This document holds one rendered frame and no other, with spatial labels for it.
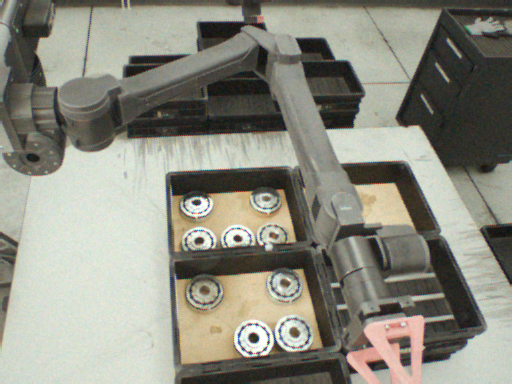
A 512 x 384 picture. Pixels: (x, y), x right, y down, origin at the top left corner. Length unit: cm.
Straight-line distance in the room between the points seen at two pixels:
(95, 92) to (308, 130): 35
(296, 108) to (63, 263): 98
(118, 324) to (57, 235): 38
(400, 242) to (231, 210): 86
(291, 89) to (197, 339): 69
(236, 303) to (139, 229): 47
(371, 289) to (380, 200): 100
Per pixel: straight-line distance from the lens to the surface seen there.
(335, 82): 259
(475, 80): 245
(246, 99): 253
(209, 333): 123
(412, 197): 155
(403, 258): 63
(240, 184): 145
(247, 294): 128
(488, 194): 309
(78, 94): 77
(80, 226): 159
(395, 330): 55
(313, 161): 70
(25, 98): 80
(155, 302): 141
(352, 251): 61
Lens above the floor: 197
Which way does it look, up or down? 50 degrees down
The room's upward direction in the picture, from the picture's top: 8 degrees clockwise
